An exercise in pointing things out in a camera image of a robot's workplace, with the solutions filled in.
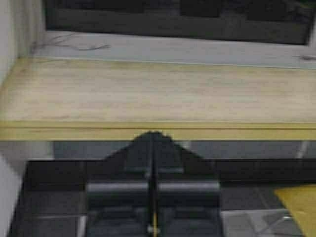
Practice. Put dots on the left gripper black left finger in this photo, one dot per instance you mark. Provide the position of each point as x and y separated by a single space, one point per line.
120 192

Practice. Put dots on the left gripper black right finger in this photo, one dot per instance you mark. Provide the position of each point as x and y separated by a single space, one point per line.
187 192

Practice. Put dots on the yellow chair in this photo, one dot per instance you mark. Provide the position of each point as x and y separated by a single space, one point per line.
300 201

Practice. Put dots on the long wooden window counter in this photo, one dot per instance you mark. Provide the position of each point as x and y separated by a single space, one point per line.
50 99

